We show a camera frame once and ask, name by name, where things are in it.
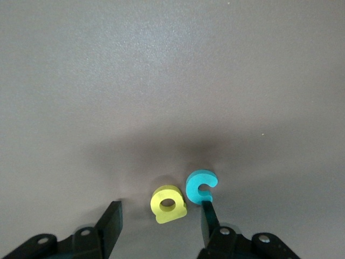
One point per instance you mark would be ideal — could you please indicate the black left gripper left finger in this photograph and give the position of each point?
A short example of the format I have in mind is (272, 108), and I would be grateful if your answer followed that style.
(107, 232)

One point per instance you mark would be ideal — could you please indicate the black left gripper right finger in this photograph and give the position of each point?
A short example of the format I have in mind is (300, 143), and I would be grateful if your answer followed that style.
(211, 232)

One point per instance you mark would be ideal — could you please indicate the teal foam letter c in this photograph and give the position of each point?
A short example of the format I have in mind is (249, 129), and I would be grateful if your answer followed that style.
(192, 189)

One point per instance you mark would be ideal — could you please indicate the yellow foam letter a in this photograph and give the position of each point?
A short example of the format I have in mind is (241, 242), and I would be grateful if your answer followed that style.
(167, 191)

